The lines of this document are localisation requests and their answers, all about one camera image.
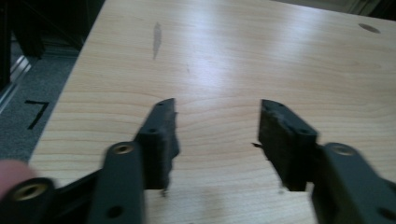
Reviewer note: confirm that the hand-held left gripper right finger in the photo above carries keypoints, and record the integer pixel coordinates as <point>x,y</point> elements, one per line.
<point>281,146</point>

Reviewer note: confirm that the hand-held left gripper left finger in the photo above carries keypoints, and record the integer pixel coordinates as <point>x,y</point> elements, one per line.
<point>157,149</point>

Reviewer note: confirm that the dark metal stand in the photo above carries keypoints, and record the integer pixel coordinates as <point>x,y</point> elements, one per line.
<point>46,21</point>

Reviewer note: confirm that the silver metal rail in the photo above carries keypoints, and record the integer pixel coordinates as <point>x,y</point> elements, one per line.
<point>14,77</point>

